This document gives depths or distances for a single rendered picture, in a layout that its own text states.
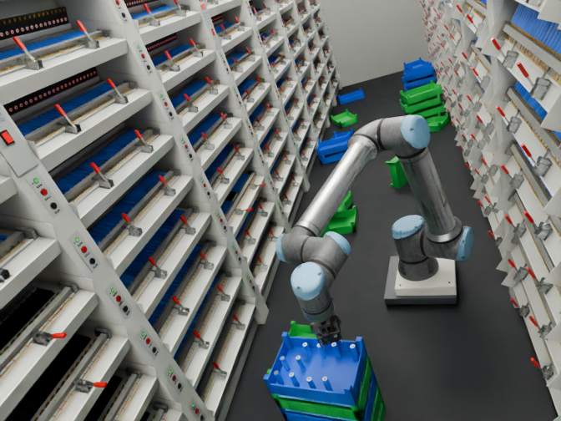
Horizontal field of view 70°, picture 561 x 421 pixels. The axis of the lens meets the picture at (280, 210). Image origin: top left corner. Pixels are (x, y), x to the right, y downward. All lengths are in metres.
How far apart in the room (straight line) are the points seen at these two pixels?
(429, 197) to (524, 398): 0.77
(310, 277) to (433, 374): 0.89
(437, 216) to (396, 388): 0.69
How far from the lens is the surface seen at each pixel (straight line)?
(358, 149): 1.47
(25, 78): 1.29
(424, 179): 1.59
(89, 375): 1.33
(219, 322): 1.83
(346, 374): 1.46
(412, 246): 1.91
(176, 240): 1.69
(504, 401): 1.76
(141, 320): 1.42
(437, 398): 1.76
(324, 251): 1.12
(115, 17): 1.68
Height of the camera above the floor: 1.46
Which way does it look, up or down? 28 degrees down
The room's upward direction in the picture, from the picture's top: 21 degrees counter-clockwise
